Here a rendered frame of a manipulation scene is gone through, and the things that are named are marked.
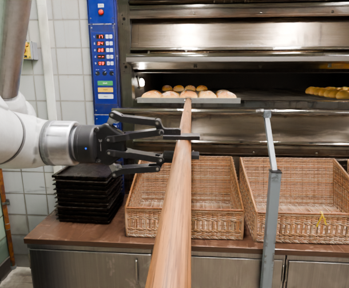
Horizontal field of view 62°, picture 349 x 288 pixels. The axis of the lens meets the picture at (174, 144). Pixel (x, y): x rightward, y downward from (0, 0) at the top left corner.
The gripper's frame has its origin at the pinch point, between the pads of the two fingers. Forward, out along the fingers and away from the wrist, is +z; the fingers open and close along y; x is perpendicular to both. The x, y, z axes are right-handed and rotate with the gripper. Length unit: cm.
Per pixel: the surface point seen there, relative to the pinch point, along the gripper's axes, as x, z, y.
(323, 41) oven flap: -114, 73, -31
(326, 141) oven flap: -113, 80, 24
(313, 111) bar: -78, 57, 2
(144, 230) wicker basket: -68, -19, 58
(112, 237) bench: -67, -34, 62
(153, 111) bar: -80, -15, 3
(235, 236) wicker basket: -68, 24, 60
